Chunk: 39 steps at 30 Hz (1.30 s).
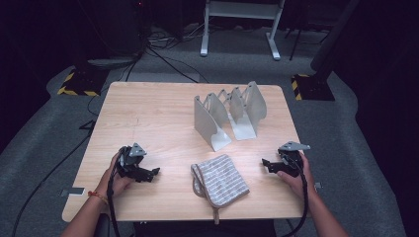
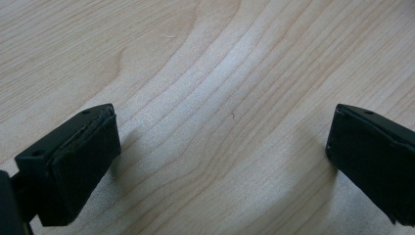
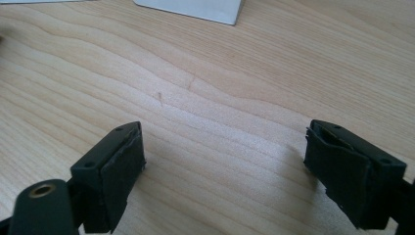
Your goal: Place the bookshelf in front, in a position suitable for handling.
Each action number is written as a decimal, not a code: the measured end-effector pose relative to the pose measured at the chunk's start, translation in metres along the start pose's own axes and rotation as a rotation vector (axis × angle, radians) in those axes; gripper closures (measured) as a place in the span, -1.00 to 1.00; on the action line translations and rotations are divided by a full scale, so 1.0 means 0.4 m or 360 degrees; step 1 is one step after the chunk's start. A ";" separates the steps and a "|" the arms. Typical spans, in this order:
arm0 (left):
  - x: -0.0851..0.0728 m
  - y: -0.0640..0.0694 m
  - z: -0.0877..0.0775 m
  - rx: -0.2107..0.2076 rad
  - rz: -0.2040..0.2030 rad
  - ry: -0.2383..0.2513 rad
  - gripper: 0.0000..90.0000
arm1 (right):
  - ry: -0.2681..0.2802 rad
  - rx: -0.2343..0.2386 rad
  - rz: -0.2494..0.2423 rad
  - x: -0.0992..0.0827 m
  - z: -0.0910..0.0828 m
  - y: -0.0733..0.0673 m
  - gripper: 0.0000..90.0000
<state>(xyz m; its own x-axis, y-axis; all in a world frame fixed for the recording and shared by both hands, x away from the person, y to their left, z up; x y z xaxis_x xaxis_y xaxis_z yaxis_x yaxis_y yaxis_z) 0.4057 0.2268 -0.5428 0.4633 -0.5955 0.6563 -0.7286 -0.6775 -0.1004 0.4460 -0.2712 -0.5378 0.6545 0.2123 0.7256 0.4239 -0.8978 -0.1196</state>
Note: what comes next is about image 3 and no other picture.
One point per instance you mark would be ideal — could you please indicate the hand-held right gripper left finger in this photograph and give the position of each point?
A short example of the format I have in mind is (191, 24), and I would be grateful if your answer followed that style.
(111, 182)

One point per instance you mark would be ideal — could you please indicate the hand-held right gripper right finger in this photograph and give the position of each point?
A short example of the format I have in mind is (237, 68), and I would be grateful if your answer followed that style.
(349, 182)

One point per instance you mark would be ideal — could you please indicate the expandable grey metal book rack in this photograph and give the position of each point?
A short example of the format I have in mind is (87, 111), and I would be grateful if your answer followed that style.
(202, 8)

